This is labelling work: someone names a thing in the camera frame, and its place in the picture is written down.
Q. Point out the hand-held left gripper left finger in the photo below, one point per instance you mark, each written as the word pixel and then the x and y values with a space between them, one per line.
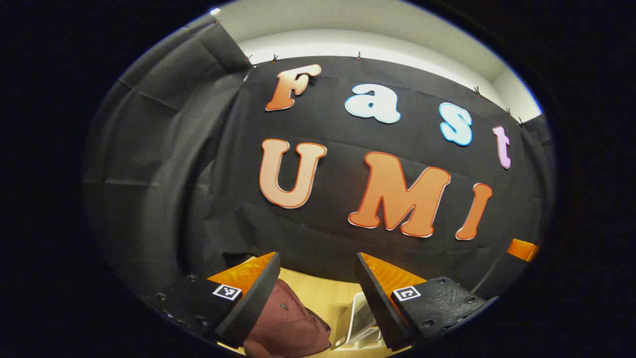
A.
pixel 253 303

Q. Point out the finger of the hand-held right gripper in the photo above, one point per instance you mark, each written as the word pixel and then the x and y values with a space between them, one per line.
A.
pixel 522 249

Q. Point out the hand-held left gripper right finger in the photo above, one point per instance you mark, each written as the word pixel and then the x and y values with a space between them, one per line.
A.
pixel 377 303

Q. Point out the white plastic bookshelf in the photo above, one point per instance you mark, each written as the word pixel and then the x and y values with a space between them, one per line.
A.
pixel 358 313

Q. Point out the maroon schoolbag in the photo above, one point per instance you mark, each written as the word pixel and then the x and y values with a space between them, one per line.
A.
pixel 288 323

